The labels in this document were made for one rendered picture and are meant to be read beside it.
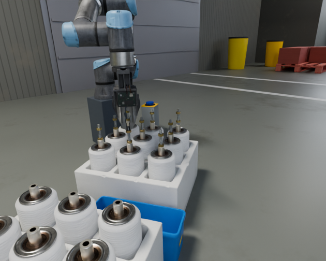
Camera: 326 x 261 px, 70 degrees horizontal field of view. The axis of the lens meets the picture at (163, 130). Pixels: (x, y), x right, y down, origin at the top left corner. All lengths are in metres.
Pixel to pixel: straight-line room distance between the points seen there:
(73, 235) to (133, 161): 0.32
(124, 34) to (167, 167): 0.43
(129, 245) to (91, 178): 0.38
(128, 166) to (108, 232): 0.33
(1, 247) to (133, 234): 0.26
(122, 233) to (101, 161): 0.39
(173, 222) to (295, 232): 0.42
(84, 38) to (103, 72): 0.63
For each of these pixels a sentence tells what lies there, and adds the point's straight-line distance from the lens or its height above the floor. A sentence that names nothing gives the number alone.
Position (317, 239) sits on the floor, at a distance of 0.97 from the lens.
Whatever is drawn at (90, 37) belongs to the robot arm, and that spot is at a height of 0.63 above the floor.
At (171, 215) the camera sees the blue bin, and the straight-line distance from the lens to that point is 0.79.
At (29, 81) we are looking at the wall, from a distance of 3.44.
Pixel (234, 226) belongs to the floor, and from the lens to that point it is 0.92.
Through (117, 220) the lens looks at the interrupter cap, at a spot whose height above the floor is 0.25.
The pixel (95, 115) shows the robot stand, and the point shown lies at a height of 0.20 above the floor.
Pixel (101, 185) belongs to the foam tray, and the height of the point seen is 0.14.
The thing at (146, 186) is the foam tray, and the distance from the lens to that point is 0.79.
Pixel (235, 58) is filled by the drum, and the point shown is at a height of 0.24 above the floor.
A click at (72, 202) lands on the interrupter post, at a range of 0.61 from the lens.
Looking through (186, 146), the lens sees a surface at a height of 0.19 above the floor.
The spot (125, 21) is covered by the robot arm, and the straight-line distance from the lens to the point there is 0.72.
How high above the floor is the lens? 0.61
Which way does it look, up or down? 20 degrees down
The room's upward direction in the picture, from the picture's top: 1 degrees counter-clockwise
